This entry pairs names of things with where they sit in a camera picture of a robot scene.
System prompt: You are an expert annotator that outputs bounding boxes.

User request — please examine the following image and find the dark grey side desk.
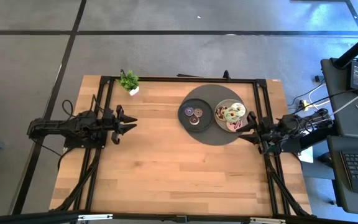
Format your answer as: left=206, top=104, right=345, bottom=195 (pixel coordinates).
left=320, top=57, right=358, bottom=217

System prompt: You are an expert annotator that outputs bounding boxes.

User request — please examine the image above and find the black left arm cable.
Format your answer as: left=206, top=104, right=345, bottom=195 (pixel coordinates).
left=61, top=99, right=75, bottom=118

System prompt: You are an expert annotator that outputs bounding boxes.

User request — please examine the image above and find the round dark grey placemat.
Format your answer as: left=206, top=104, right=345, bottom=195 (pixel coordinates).
left=180, top=84, right=249, bottom=146

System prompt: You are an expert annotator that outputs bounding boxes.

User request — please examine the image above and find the black aluminium table frame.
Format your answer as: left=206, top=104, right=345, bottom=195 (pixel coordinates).
left=50, top=70, right=313, bottom=218

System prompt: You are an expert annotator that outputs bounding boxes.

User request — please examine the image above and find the large turquoise iced donut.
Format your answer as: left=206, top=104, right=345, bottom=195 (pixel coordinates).
left=223, top=107, right=241, bottom=123

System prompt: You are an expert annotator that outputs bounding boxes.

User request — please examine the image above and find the black slanted pole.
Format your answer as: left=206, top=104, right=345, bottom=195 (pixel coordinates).
left=333, top=26, right=358, bottom=70

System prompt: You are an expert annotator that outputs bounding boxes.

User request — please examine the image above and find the black beam with silver brackets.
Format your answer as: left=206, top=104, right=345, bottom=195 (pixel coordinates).
left=0, top=210, right=358, bottom=224

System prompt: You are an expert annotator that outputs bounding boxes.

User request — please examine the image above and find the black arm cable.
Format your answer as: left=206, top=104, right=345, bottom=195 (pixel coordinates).
left=303, top=108, right=331, bottom=133
left=61, top=99, right=75, bottom=118

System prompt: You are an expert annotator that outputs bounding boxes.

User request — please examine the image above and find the dark round plate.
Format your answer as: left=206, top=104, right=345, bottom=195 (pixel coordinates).
left=177, top=98, right=214, bottom=133

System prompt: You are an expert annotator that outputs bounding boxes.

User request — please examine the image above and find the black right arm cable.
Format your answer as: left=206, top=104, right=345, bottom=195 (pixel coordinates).
left=303, top=108, right=331, bottom=133

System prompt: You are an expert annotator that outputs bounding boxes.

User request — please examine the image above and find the large white donut blue drizzle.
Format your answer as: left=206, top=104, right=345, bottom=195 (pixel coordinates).
left=231, top=102, right=246, bottom=116

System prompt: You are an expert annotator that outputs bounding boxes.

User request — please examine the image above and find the large chocolate donut white drizzle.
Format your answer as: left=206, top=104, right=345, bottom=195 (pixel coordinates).
left=215, top=106, right=229, bottom=121

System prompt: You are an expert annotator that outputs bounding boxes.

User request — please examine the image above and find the large pink iced donut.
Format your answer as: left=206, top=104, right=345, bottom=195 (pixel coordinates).
left=226, top=119, right=243, bottom=132

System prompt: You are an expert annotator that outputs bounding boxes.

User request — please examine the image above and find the white cable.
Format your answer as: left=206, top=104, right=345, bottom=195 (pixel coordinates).
left=331, top=83, right=358, bottom=116

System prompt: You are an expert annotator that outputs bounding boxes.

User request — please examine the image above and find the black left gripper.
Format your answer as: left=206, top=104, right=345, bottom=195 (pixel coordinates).
left=103, top=105, right=138, bottom=146

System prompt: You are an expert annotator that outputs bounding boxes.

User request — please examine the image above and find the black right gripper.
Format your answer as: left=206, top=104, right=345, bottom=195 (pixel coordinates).
left=236, top=111, right=273, bottom=155

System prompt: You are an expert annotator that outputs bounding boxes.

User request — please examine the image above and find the white paper sheet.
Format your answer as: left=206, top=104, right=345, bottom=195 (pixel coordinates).
left=298, top=146, right=314, bottom=164

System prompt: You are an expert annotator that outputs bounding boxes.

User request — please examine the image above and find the small green plant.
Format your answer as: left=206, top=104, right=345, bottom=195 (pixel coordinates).
left=117, top=70, right=140, bottom=91

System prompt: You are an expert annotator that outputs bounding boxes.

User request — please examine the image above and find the black floor cable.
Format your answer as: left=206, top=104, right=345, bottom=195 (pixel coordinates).
left=287, top=79, right=326, bottom=107

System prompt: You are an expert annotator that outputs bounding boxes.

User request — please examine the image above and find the light grey round plate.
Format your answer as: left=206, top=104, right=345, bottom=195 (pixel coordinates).
left=214, top=98, right=249, bottom=133

